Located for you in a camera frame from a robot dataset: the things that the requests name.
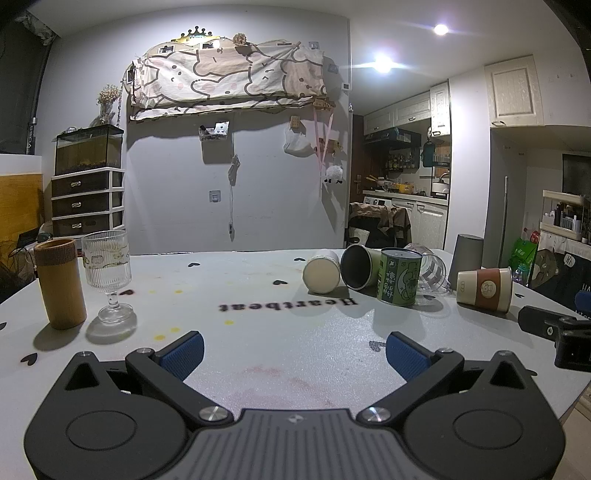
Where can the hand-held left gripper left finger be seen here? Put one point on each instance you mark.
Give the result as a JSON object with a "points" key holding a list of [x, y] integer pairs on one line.
{"points": [[185, 353]]}

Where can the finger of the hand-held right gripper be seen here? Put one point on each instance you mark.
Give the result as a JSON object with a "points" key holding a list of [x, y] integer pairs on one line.
{"points": [[535, 321]]}

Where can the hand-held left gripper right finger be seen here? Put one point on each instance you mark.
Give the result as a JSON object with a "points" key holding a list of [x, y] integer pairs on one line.
{"points": [[406, 357]]}

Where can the brown and cream cup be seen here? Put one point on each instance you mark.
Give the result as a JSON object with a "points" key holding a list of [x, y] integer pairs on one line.
{"points": [[485, 288]]}

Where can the green printed cup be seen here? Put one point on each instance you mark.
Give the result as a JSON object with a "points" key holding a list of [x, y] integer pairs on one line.
{"points": [[399, 279]]}

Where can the clear glass cup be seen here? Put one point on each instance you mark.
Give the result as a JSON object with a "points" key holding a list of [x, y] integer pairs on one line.
{"points": [[434, 272]]}

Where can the grey cup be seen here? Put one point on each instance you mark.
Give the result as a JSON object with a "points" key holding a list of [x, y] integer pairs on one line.
{"points": [[466, 258]]}

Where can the dark metal cup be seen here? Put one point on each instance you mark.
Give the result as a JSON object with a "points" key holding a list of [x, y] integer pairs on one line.
{"points": [[358, 270]]}

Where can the white cup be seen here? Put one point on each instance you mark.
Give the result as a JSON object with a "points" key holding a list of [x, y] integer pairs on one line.
{"points": [[321, 276]]}

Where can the bamboo cup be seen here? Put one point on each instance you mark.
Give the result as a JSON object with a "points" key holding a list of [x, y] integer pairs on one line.
{"points": [[60, 286]]}

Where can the dark printed cloth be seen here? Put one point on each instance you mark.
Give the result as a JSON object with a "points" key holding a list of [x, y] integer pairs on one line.
{"points": [[561, 272]]}

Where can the green bag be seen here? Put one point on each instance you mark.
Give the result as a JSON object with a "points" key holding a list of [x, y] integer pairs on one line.
{"points": [[523, 254]]}

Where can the grey mop pole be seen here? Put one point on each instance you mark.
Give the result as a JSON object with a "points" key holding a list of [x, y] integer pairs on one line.
{"points": [[503, 221]]}

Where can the white rack with bottles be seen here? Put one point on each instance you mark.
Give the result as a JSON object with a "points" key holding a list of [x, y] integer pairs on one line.
{"points": [[565, 217]]}

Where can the ribbed glass goblet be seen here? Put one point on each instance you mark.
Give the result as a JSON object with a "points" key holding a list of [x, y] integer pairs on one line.
{"points": [[107, 265]]}

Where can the chair with brown cloth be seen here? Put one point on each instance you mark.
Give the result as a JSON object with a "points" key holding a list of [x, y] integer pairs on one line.
{"points": [[381, 224]]}

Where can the washing machine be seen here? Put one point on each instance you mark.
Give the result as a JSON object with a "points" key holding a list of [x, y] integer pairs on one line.
{"points": [[378, 201]]}

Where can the white kettle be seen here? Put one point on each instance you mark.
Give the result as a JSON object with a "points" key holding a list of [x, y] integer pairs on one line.
{"points": [[441, 185]]}

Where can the plastic drawer unit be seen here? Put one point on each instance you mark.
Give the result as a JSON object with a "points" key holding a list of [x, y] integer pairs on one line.
{"points": [[85, 203]]}

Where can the sheep plush toy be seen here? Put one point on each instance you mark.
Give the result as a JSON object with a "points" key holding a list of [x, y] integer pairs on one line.
{"points": [[333, 174]]}

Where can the yellow wooden board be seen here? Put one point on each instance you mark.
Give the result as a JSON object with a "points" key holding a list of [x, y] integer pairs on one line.
{"points": [[21, 207]]}

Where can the black range hood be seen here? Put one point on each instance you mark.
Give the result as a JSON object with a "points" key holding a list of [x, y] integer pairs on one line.
{"points": [[392, 137]]}

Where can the glass fish tank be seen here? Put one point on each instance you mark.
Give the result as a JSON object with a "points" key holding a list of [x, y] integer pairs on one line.
{"points": [[87, 150]]}

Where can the pink ribbons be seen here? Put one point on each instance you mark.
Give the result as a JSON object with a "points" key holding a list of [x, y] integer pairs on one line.
{"points": [[323, 143]]}

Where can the white plastic bag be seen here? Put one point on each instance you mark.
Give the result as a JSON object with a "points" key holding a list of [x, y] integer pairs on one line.
{"points": [[296, 143]]}

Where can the white upper kitchen cabinets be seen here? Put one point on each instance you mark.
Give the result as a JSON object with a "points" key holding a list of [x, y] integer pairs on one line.
{"points": [[406, 110]]}

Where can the dried flower vase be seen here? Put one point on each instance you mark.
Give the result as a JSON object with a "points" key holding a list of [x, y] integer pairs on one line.
{"points": [[107, 99]]}

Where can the printed blanket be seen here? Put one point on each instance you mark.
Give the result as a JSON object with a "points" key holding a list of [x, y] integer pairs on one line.
{"points": [[221, 76]]}

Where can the ceiling light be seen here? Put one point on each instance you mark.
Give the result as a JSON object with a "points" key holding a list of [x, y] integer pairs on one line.
{"points": [[441, 29], [383, 63]]}

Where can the wall socket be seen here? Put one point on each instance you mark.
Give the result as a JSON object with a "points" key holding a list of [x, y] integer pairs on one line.
{"points": [[214, 195]]}

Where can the clear wall shelf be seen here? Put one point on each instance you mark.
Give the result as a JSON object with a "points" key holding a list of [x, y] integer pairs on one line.
{"points": [[214, 130]]}

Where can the white wall cabinet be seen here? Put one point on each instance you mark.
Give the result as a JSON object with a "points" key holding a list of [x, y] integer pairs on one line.
{"points": [[515, 90]]}

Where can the crown wall decoration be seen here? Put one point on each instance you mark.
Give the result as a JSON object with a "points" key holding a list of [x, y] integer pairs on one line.
{"points": [[194, 37]]}

